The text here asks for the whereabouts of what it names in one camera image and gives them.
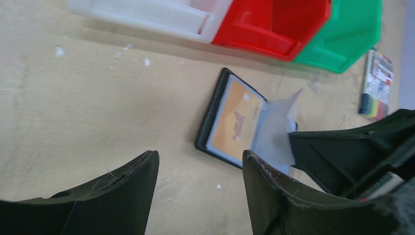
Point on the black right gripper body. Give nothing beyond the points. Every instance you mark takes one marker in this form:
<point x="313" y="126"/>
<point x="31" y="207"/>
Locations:
<point x="385" y="185"/>

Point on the pack of coloured markers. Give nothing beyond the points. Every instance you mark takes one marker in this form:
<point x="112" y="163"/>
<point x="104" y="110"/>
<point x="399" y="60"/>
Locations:
<point x="377" y="86"/>

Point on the black leather card holder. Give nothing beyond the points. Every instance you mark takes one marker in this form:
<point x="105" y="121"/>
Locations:
<point x="277" y="120"/>

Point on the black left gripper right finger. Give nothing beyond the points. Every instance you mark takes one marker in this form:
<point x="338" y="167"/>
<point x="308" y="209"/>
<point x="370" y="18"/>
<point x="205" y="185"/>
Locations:
<point x="281" y="205"/>

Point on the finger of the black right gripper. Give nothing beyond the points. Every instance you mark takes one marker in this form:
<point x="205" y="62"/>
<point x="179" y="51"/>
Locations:
<point x="322" y="154"/>

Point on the red plastic bin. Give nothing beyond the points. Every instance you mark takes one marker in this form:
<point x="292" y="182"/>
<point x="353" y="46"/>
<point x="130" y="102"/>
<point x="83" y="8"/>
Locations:
<point x="276" y="28"/>

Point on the green plastic bin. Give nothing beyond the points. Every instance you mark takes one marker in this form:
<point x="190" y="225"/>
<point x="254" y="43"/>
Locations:
<point x="353" y="28"/>

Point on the white plastic bin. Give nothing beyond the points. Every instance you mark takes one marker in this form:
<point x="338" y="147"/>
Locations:
<point x="195" y="20"/>

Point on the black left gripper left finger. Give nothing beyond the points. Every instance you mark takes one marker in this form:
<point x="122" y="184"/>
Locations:
<point x="116" y="203"/>

